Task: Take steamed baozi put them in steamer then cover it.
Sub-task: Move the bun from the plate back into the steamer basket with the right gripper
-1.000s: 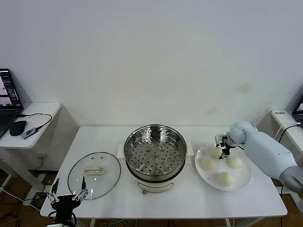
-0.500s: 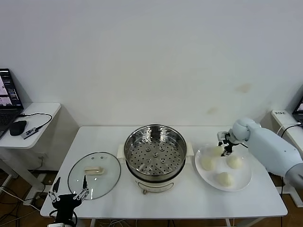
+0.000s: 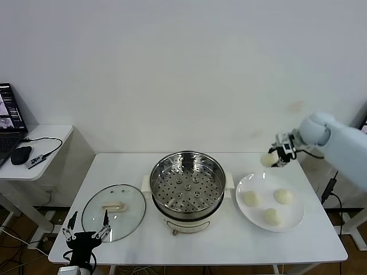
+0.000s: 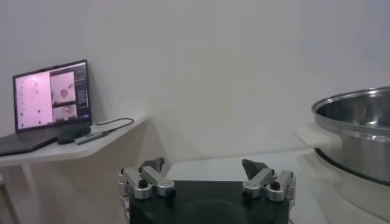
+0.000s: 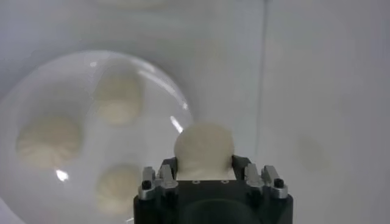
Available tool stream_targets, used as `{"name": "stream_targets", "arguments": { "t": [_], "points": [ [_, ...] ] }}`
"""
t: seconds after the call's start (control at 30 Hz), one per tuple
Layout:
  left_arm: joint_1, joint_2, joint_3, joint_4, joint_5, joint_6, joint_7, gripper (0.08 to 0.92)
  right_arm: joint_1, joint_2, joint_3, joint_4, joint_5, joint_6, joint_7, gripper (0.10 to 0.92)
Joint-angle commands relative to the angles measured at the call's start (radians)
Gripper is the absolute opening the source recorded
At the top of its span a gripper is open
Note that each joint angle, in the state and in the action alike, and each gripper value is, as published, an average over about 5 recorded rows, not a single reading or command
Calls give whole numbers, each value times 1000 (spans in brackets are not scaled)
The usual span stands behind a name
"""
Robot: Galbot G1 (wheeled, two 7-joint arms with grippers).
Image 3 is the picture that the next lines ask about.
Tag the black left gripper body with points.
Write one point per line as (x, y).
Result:
(83, 243)

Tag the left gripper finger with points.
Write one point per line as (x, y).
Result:
(69, 230)
(106, 222)

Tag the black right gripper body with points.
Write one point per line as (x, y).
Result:
(285, 159)

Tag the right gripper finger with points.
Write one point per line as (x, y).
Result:
(276, 148)
(279, 164)

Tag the white steamed baozi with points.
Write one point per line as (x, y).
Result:
(251, 198)
(268, 160)
(273, 218)
(283, 196)

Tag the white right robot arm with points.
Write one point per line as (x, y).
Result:
(344, 149)

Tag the stainless steel steamer basket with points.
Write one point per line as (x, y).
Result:
(186, 160)

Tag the white round plate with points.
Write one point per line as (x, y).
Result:
(295, 217)

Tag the grey usb hub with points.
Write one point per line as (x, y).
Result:
(35, 161)

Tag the black laptop without mouse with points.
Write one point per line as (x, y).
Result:
(364, 127)

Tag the black computer mouse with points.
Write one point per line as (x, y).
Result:
(20, 154)

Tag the white side table with mouse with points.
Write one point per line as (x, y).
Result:
(48, 134)

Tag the black laptop with mouse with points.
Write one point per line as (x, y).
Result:
(11, 109)

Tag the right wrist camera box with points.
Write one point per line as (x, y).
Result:
(286, 147)

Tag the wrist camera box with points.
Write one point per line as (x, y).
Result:
(286, 147)
(68, 270)

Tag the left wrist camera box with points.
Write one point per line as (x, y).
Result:
(68, 270)

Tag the white wall socket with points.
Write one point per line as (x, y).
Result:
(50, 190)

